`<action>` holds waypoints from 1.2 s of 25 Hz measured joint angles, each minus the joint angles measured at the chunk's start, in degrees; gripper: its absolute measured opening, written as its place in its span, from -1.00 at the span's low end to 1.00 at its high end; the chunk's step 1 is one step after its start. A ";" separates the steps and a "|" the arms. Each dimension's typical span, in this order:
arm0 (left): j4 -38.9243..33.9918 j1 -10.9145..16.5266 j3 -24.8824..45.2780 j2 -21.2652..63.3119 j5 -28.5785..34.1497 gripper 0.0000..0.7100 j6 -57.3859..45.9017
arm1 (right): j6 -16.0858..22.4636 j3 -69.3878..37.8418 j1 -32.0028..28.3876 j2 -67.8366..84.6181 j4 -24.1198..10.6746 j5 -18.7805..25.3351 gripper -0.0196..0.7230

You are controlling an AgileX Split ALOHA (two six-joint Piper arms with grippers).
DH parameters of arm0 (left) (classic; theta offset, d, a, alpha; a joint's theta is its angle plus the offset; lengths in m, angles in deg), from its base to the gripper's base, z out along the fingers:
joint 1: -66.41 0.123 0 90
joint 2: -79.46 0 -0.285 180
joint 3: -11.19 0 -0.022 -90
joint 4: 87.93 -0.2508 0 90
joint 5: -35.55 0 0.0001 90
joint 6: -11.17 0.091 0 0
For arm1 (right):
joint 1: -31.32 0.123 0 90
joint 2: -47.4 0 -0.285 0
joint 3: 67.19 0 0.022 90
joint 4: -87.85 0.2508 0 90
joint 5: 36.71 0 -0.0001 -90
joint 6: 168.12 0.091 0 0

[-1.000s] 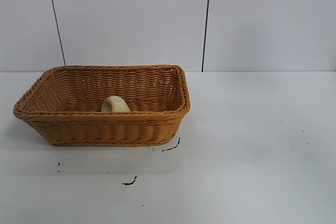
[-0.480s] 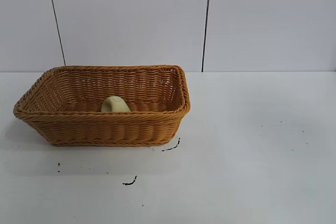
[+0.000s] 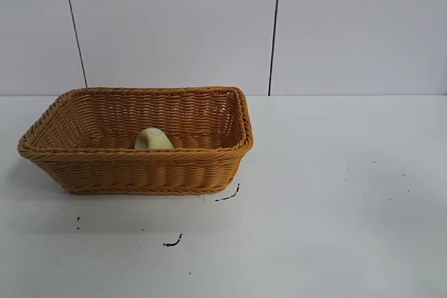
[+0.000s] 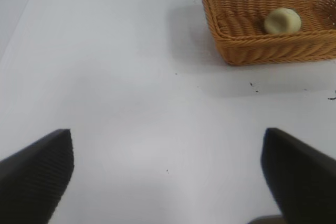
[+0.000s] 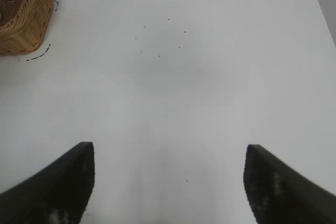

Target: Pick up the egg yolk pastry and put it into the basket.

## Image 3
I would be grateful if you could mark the pale yellow round fruit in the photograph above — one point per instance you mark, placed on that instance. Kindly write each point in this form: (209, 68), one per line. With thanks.
(155, 140)

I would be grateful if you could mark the brown woven wicker basket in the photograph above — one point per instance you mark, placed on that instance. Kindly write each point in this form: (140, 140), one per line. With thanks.
(139, 172)

